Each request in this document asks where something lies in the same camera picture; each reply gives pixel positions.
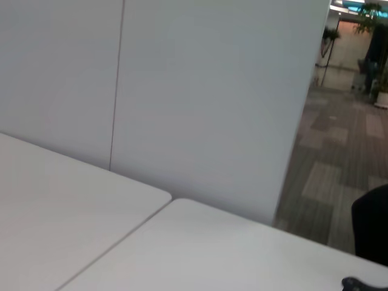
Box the small green plant on stand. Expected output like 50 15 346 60
320 26 341 89

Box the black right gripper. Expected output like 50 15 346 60
341 276 388 291

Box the black chair back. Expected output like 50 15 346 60
350 184 388 268

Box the tall green potted plant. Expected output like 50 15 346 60
353 2 388 107

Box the teal ceiling light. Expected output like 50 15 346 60
330 0 369 15

